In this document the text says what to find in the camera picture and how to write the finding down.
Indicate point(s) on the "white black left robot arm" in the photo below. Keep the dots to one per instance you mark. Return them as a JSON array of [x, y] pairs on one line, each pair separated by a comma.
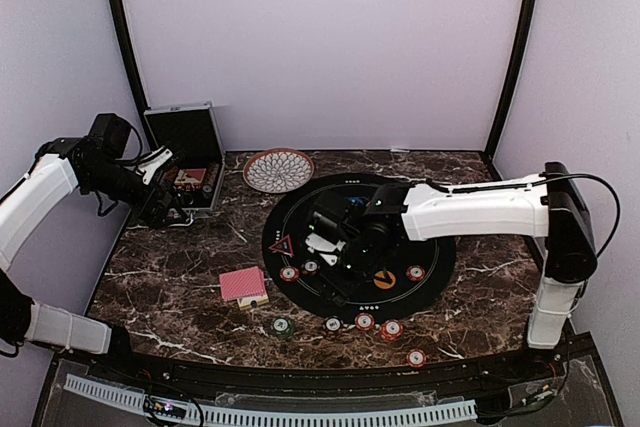
[[92, 164]]

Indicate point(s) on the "red chip mat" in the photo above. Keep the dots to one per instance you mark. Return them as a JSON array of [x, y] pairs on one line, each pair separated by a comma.
[[289, 274], [416, 273]]

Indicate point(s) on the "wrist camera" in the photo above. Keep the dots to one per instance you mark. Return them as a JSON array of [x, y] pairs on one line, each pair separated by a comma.
[[325, 238], [152, 163]]

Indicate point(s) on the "white cable duct strip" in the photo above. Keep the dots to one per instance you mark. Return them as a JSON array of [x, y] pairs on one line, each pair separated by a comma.
[[246, 410]]

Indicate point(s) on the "red card box in case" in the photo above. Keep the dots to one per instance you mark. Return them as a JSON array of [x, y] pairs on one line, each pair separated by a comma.
[[190, 177]]

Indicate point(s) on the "red playing card deck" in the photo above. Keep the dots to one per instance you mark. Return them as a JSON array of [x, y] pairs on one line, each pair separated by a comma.
[[242, 283]]

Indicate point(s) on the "yellow card box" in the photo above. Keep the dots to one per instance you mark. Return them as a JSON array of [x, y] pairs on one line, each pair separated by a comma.
[[247, 303]]

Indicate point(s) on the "black red poker chip stack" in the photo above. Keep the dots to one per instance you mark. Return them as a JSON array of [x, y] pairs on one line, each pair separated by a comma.
[[332, 326]]

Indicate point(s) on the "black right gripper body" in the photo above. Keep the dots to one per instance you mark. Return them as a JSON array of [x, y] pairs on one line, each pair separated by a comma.
[[362, 261]]

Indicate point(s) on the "round black poker mat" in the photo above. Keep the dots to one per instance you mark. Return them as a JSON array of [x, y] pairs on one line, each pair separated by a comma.
[[283, 244]]

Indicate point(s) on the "black chip mat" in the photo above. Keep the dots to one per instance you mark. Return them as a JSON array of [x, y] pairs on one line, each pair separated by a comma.
[[310, 267]]

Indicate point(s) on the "aluminium poker chip case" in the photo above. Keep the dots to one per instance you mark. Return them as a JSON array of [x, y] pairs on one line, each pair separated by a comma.
[[190, 131]]

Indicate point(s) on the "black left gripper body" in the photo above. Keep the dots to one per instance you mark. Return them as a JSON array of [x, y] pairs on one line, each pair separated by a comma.
[[144, 213]]

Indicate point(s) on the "orange big blind button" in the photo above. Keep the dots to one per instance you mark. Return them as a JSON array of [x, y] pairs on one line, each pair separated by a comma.
[[384, 280]]

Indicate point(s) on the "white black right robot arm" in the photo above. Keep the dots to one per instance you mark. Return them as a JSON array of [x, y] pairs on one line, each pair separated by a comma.
[[546, 205]]

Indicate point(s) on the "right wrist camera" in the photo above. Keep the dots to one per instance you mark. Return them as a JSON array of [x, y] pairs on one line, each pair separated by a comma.
[[325, 238]]

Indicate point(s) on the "patterned ceramic plate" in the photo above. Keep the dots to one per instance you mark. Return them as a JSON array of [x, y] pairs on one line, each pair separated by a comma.
[[278, 171]]

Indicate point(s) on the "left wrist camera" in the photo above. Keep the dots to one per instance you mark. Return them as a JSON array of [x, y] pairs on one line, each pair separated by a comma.
[[152, 163]]

